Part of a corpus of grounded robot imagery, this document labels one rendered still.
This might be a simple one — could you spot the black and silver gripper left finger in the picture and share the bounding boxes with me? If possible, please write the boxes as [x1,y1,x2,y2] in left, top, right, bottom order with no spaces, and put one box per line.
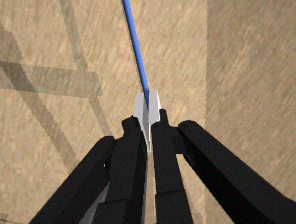
[28,93,150,224]

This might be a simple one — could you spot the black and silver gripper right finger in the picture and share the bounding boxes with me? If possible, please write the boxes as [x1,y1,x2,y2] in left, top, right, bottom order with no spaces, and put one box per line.
[148,90,296,224]

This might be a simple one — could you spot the blue cable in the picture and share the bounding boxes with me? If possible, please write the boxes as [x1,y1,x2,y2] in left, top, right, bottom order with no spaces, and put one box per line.
[122,0,149,113]

